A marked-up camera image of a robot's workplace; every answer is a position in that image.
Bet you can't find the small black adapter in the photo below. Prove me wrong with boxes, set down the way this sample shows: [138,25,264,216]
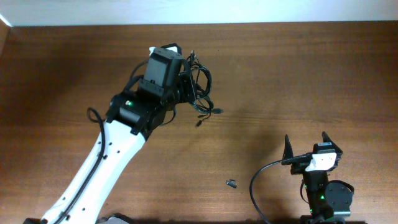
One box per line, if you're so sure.
[226,179,237,189]

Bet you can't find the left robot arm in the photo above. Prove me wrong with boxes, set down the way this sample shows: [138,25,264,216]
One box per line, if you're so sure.
[24,43,193,223]

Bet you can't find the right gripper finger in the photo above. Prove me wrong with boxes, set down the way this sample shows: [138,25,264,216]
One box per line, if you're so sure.
[282,134,294,159]
[322,131,337,148]

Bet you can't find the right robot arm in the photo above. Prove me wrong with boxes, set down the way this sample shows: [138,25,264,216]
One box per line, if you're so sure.
[282,132,354,223]

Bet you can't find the black usb cables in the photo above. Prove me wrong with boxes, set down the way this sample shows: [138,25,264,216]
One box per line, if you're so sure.
[186,50,224,128]

